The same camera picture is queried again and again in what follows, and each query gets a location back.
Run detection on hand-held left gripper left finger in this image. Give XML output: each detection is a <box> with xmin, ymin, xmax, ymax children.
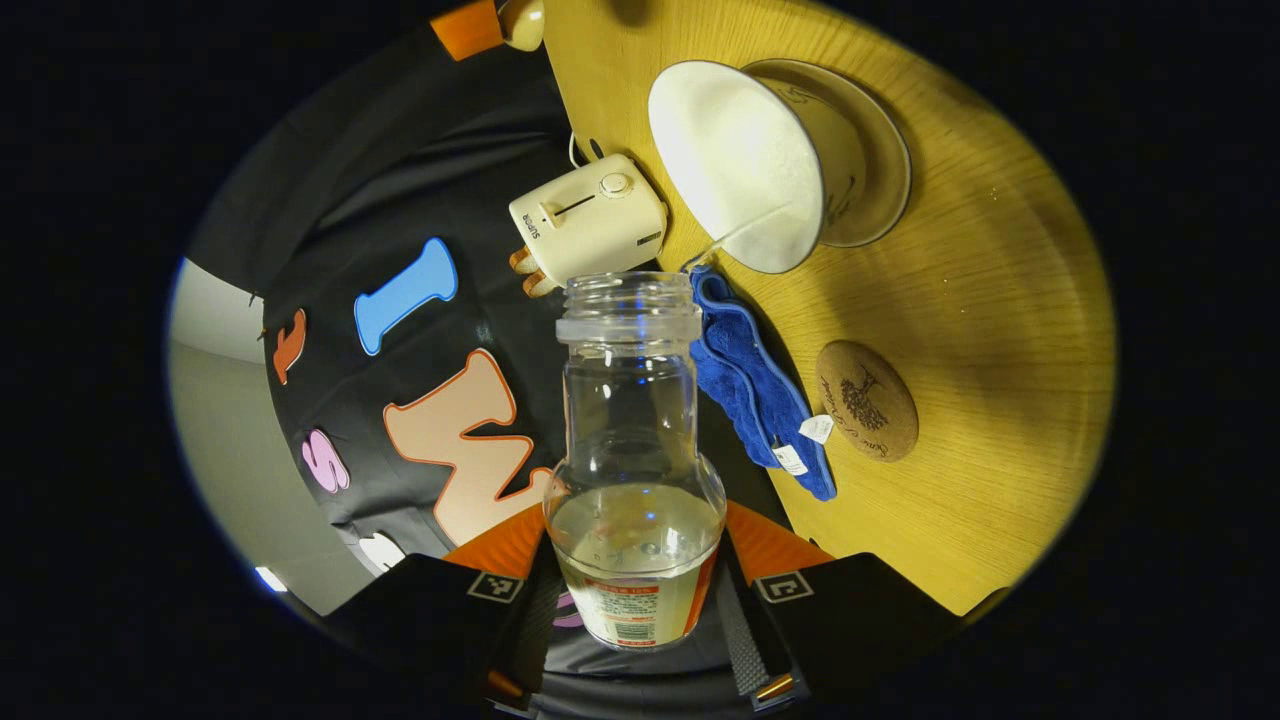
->
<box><xmin>318</xmin><ymin>503</ymin><xmax>566</xmax><ymax>713</ymax></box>

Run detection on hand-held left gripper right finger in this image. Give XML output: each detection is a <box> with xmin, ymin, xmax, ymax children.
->
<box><xmin>715</xmin><ymin>500</ymin><xmax>966</xmax><ymax>713</ymax></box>

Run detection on round cork coaster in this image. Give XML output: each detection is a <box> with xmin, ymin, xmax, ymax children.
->
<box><xmin>815</xmin><ymin>340</ymin><xmax>919</xmax><ymax>463</ymax></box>

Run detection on white toaster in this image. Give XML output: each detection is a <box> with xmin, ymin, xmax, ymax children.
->
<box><xmin>508</xmin><ymin>153</ymin><xmax>669</xmax><ymax>286</ymax></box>

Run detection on black backdrop cloth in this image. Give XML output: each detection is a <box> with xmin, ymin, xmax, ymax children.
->
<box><xmin>185</xmin><ymin>15</ymin><xmax>801</xmax><ymax>713</ymax></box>

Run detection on blue towel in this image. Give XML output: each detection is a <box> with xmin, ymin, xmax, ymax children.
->
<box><xmin>688</xmin><ymin>265</ymin><xmax>838</xmax><ymax>503</ymax></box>

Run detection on white teacup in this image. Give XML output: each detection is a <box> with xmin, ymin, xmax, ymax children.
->
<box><xmin>648</xmin><ymin>60</ymin><xmax>869</xmax><ymax>275</ymax></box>

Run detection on clear glass water bottle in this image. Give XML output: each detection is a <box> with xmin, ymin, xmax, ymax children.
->
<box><xmin>543</xmin><ymin>272</ymin><xmax>728</xmax><ymax>653</ymax></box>

